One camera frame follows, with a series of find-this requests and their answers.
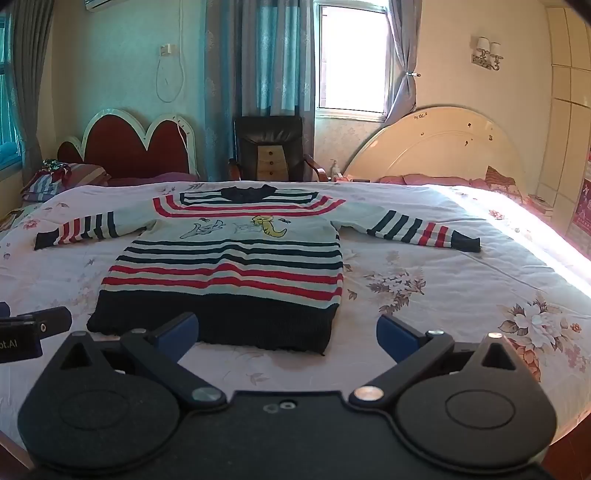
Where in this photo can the grey side curtain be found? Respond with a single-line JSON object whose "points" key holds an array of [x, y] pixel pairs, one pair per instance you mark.
{"points": [[34, 69]]}

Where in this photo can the pink pillow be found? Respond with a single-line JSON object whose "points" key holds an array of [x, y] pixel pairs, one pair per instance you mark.
{"points": [[429, 181]]}

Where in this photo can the white air conditioner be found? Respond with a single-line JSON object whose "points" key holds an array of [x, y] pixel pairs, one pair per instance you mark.
{"points": [[101, 3]]}

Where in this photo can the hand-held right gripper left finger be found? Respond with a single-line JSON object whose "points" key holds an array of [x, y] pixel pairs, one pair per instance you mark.
{"points": [[181, 333]]}

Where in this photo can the grey tied curtain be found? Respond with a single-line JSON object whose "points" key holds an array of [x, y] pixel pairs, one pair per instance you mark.
{"points": [[404, 46]]}

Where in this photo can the cream wardrobe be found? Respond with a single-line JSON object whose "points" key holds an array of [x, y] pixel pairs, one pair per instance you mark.
{"points": [[568, 115]]}

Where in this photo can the striped pillow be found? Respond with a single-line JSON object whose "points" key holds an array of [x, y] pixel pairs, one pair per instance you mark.
{"points": [[81, 177]]}

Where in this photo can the floral bed sheet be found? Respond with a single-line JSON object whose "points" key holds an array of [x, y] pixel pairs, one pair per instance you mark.
{"points": [[438, 286]]}

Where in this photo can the red heart-shaped headboard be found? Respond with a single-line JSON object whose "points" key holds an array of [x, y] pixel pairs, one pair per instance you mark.
{"points": [[122, 147]]}

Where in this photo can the red patterned cloth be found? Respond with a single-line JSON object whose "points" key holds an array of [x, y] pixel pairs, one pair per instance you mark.
{"points": [[581, 207]]}

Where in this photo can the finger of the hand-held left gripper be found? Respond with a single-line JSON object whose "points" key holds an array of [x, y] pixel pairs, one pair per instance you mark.
{"points": [[51, 319], [4, 310]]}

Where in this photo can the cream round headboard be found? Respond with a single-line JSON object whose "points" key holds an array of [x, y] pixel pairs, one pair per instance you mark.
{"points": [[438, 147]]}

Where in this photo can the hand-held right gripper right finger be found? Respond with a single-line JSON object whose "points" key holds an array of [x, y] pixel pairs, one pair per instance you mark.
{"points": [[396, 340]]}

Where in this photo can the brown patterned pillow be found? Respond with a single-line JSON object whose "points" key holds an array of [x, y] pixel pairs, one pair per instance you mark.
{"points": [[505, 184]]}

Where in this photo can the striped knit sweater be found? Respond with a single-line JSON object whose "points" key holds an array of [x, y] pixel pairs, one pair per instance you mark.
{"points": [[231, 263]]}

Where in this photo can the wall socket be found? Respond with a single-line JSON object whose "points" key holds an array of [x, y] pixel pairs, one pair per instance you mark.
{"points": [[168, 50]]}

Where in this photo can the blue sheer curtain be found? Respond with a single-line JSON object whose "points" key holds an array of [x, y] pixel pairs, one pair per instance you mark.
{"points": [[258, 60]]}

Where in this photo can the side window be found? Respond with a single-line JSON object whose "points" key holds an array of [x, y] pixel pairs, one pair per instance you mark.
{"points": [[8, 92]]}

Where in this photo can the wall lamp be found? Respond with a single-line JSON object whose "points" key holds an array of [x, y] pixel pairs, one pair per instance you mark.
{"points": [[487, 53]]}

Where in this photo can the clear pump bottle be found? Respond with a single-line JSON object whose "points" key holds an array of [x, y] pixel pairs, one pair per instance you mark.
{"points": [[334, 170]]}

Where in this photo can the colourful toy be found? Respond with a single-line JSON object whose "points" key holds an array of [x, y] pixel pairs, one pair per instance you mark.
{"points": [[54, 165]]}

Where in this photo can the dark red pillow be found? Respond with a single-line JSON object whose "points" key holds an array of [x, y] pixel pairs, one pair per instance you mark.
{"points": [[157, 177]]}

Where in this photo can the black leather armchair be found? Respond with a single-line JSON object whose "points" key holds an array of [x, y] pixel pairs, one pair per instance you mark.
{"points": [[268, 131]]}

